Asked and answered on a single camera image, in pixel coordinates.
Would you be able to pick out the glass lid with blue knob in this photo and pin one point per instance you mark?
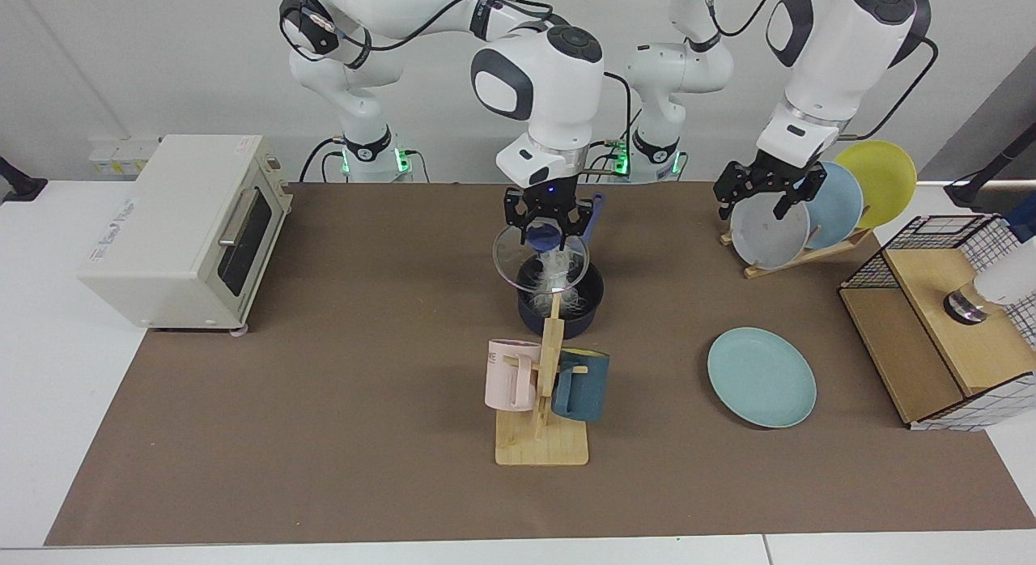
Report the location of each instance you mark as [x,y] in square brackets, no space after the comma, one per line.
[510,261]

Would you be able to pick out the white vermicelli bundle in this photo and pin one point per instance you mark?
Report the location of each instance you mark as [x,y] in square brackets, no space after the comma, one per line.
[576,303]

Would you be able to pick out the grey plate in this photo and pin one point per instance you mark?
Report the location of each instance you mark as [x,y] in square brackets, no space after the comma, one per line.
[765,237]

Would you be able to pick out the light blue plate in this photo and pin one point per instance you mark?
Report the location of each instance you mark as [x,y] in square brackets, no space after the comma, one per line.
[838,205]

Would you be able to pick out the wooden plate rack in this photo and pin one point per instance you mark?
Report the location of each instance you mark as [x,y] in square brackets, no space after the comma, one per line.
[842,248]

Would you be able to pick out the yellow plate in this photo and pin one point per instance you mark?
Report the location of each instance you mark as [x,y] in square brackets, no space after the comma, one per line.
[886,180]

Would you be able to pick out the pale green plate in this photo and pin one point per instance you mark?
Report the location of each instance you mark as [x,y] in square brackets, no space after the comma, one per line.
[761,379]

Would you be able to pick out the pink cup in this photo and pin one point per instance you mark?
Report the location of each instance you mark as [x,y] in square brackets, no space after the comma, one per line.
[506,379]

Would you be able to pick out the dark teal cup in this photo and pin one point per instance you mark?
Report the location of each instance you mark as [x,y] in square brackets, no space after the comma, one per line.
[583,391]

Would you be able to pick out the wooden cup stand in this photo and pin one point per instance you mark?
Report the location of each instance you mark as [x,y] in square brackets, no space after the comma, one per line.
[542,448]

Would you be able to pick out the brown table cloth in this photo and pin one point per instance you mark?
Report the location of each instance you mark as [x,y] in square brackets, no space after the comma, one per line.
[324,468]

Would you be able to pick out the pale toaster oven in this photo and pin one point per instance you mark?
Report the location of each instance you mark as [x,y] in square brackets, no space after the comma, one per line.
[162,241]

